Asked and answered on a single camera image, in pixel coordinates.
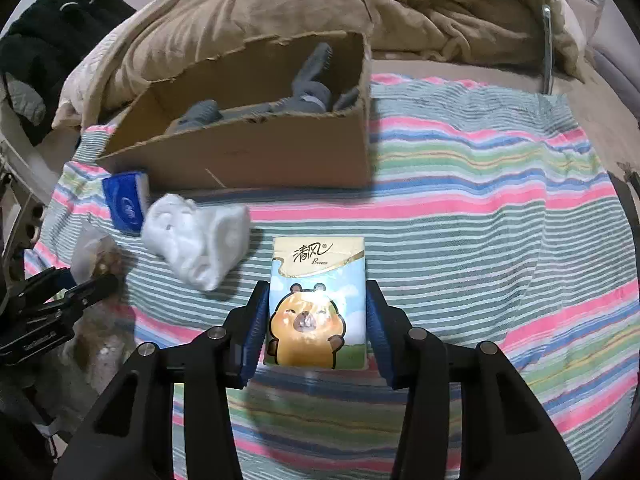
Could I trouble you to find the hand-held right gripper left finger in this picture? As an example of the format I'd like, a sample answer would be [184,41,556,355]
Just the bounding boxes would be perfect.
[52,280,271,480]

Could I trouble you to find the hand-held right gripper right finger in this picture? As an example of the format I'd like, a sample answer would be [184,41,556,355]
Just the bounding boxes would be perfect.
[365,280,583,480]

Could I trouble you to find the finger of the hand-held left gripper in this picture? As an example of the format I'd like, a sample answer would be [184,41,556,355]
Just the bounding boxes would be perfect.
[22,267,121,322]

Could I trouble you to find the cartoon bear tissue pack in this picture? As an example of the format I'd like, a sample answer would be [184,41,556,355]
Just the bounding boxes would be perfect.
[261,236,368,370]

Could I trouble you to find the cardboard box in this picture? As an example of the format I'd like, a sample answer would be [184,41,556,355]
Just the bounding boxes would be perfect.
[95,31,373,192]

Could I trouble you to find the clear plastic snack bag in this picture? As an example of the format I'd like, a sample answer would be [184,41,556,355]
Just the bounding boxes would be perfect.
[50,230,138,431]

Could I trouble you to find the blue tissue pack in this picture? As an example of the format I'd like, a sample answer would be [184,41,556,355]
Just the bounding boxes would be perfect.
[103,171,150,231]

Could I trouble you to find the white rolled socks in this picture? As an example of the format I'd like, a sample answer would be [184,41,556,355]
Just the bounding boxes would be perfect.
[141,193,251,292]

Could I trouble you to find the striped blanket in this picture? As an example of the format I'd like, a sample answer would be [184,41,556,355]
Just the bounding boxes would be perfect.
[24,74,640,480]

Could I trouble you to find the grey socks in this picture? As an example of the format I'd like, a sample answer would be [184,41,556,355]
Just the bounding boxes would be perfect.
[172,42,362,132]

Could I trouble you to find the black plush clothing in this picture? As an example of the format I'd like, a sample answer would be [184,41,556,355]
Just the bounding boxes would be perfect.
[0,0,137,146]

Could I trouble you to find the beige blanket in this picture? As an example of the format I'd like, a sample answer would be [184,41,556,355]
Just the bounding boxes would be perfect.
[52,0,586,128]

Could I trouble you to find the metal chair leg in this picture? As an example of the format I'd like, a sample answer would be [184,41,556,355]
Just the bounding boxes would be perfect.
[540,2,555,96]

